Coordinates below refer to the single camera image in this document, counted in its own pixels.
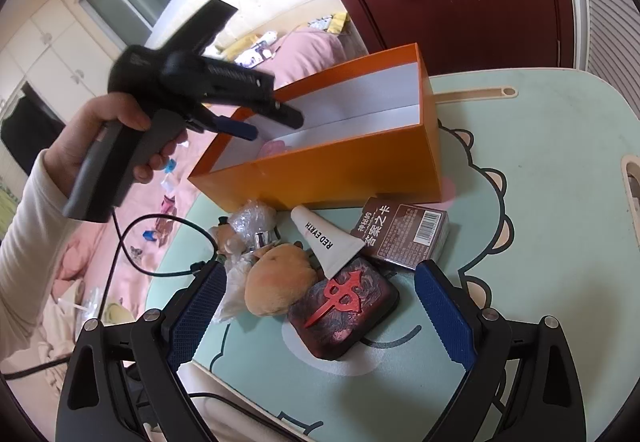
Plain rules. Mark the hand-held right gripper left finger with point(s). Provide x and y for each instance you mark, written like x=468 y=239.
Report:
x=197 y=317

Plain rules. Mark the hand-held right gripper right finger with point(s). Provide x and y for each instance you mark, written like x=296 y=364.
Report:
x=445 y=317

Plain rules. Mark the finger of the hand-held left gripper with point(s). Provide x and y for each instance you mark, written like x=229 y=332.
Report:
x=245 y=129
x=285 y=114

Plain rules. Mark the white plastic bag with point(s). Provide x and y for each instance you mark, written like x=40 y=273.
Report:
x=235 y=287

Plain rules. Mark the orange cardboard box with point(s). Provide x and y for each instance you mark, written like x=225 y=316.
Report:
x=350 y=161

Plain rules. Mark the small plush figure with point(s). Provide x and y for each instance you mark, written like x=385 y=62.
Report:
x=225 y=234

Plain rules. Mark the tan plush toy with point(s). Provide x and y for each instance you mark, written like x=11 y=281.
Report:
x=277 y=282

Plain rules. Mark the clear plastic wrap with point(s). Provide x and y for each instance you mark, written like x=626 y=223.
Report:
x=255 y=219

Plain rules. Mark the brown card box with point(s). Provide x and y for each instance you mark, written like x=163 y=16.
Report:
x=405 y=232

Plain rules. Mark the white plastic tube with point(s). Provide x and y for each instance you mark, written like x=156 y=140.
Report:
x=325 y=242

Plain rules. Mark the person's left forearm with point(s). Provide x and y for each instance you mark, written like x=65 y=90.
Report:
x=30 y=247

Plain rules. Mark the green cartoon desktop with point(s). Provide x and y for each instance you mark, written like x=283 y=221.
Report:
x=525 y=272

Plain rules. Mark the person's left hand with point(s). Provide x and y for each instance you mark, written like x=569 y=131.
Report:
x=85 y=131

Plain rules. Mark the pink round item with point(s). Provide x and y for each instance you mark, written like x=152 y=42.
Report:
x=275 y=147

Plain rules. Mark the pink blanket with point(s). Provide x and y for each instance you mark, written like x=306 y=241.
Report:
x=310 y=49

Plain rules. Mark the yellow pillow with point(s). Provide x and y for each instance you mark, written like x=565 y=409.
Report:
x=240 y=47

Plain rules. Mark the blue small toy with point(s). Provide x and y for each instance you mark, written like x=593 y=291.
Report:
x=170 y=166

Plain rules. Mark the blue small block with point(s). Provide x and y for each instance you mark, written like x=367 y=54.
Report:
x=149 y=236

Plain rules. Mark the person's cream garment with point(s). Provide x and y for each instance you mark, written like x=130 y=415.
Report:
x=235 y=419

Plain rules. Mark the black television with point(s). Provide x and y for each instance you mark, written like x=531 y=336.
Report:
x=30 y=121

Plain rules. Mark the white louvered door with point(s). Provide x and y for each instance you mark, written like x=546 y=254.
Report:
x=610 y=6

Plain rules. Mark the white wall cabinets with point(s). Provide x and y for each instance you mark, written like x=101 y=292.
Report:
x=45 y=51

